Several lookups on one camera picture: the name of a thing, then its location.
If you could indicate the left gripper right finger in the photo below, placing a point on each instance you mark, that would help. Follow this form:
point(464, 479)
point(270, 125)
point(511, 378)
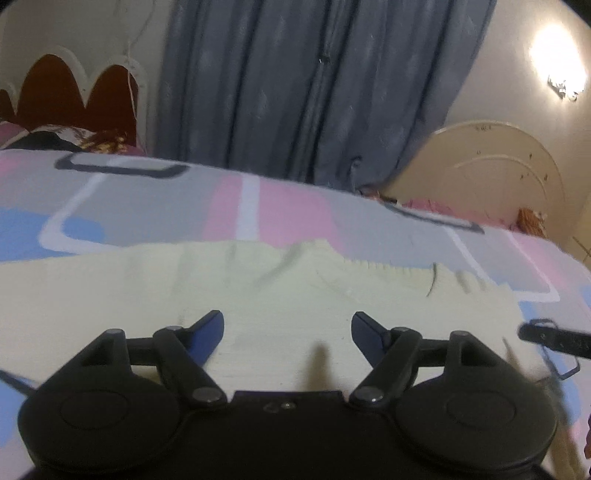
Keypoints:
point(391, 353)

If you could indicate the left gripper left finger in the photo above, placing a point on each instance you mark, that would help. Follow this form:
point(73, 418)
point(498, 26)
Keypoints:
point(180, 357)

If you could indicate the cream knit sweater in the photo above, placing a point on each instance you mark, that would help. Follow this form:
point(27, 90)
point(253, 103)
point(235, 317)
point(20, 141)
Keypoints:
point(287, 310)

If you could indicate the orange floral pillow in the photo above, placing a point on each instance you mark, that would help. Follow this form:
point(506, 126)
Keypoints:
point(531, 222)

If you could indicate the patterned grey pink bedsheet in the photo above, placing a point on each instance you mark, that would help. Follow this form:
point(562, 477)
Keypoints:
point(54, 204)

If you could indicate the red scalloped headboard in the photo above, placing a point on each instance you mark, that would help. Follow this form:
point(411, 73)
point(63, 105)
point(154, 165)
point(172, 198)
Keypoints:
point(57, 90)

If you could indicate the blue grey curtain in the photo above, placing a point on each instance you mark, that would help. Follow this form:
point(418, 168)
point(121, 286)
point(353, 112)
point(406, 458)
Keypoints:
point(340, 94)

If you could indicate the wall lamp fixture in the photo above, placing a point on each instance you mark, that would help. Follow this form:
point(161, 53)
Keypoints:
point(563, 89)

